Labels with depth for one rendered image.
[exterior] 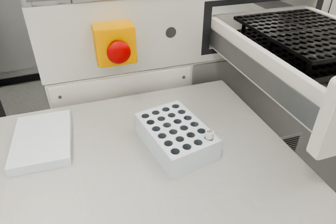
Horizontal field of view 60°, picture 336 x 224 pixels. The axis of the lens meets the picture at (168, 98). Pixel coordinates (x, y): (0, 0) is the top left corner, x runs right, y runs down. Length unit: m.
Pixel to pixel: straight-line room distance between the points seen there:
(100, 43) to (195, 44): 0.21
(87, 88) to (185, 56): 0.21
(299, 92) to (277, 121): 0.46
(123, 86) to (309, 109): 0.36
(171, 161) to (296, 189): 0.17
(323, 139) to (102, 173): 0.29
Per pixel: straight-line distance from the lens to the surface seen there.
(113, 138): 0.49
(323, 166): 1.18
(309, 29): 0.59
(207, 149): 0.42
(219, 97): 0.60
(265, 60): 0.47
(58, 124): 0.52
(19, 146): 0.50
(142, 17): 0.56
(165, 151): 0.41
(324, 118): 0.37
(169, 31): 0.59
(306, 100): 0.41
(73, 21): 0.55
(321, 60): 0.46
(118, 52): 0.49
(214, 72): 0.67
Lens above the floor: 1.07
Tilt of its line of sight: 33 degrees down
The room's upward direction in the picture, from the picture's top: straight up
